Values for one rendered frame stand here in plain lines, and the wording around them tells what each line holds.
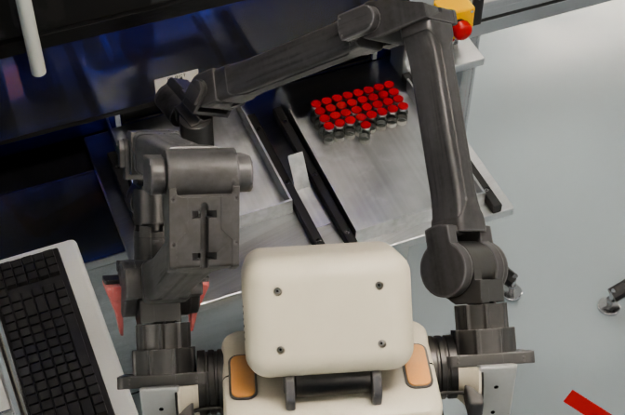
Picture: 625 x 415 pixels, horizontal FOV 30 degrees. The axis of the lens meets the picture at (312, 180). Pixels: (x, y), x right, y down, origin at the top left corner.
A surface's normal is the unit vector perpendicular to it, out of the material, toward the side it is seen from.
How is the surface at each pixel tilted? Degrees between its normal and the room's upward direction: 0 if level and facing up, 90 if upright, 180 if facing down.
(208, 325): 90
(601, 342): 0
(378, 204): 0
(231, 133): 0
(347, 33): 57
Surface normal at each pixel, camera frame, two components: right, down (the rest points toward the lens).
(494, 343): 0.25, -0.12
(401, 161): 0.01, -0.69
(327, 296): 0.07, 0.07
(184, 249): 0.26, 0.16
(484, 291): 0.72, -0.12
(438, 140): -0.65, -0.05
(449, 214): -0.66, -0.26
